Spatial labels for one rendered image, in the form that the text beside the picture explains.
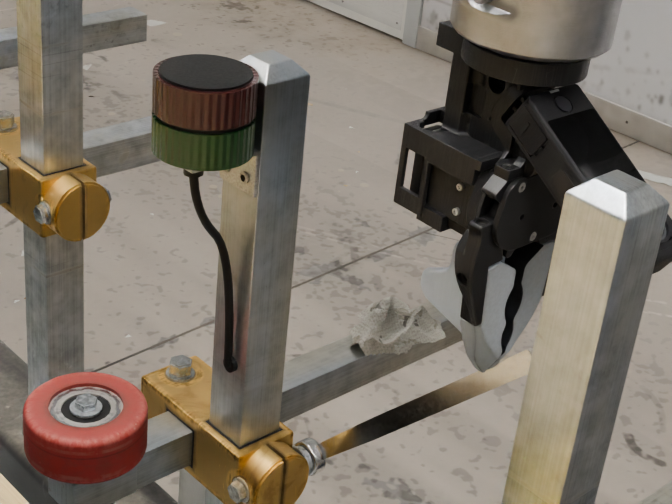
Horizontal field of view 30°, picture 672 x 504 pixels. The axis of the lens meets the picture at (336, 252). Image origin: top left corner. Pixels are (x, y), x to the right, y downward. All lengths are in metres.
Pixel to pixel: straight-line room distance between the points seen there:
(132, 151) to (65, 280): 0.13
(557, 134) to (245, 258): 0.22
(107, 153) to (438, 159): 0.41
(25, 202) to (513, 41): 0.47
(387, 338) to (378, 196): 2.17
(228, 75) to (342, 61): 3.31
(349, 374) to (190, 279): 1.78
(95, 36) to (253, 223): 0.60
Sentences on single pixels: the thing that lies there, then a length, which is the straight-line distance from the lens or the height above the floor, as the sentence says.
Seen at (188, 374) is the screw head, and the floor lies 0.88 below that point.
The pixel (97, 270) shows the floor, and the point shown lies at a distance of 2.77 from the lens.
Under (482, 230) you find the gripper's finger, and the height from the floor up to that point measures 1.09.
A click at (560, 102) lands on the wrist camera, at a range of 0.70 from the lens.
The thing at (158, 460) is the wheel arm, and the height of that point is 0.85.
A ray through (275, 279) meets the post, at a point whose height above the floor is 1.00.
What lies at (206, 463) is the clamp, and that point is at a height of 0.84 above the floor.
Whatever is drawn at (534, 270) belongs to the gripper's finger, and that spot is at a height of 1.04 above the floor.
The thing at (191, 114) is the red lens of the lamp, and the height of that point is 1.13.
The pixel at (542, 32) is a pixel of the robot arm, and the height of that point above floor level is 1.20.
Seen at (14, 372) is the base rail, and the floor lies 0.70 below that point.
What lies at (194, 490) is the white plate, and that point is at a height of 0.75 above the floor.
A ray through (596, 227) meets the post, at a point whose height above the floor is 1.15.
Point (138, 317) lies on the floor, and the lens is 2.61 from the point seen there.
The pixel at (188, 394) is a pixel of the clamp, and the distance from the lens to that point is 0.91.
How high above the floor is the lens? 1.41
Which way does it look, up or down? 29 degrees down
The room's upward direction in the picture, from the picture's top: 6 degrees clockwise
